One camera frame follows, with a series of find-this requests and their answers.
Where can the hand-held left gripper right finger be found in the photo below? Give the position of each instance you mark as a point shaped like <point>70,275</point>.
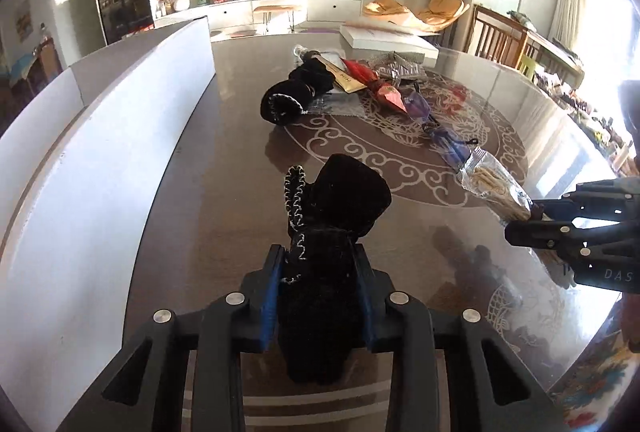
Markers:
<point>364,302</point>

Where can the orange lounge chair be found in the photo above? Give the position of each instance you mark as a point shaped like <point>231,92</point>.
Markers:
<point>440,9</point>

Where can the wall poster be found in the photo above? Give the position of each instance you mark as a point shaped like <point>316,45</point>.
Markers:
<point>24,22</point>

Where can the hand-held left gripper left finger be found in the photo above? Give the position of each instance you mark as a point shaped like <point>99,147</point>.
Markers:
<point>272,297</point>

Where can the round white vase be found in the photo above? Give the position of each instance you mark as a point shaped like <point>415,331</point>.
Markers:
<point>181,4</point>

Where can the patterned rug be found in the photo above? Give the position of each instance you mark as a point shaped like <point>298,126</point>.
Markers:
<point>597,379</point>

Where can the green stool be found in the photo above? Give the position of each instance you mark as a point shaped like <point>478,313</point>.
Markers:
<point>526,64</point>

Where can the blue packet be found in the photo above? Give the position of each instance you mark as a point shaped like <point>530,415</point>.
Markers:
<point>450,147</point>

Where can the silver foil packet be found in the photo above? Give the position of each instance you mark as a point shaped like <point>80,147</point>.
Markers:
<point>400,64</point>

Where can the white television cabinet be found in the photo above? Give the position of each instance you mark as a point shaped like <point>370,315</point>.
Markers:
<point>330,7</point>

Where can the purple packet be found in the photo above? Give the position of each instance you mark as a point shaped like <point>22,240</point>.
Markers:
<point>419,107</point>

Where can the dining table with chairs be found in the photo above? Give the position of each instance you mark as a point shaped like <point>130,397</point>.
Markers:
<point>45,59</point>

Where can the clear bag of sticks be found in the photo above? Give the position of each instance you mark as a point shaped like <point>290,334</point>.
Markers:
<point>492,184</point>

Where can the white flat box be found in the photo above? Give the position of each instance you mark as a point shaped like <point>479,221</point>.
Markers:
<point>385,39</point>

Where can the wooden side table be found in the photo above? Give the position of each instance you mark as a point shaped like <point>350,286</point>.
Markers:
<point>550,54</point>

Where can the clear plastic package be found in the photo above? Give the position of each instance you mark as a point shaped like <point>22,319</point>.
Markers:
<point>340,104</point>

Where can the gold cosmetic tube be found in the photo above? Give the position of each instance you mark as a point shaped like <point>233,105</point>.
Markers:
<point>345,77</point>

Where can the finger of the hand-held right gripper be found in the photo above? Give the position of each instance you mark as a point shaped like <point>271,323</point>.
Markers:
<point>590,199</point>
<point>560,234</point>

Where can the wooden chair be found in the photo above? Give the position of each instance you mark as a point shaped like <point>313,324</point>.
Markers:
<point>495,34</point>

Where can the wooden stool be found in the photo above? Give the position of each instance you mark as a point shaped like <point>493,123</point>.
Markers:
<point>277,8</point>

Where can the white cardboard box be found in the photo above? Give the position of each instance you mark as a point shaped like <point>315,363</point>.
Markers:
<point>125,137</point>

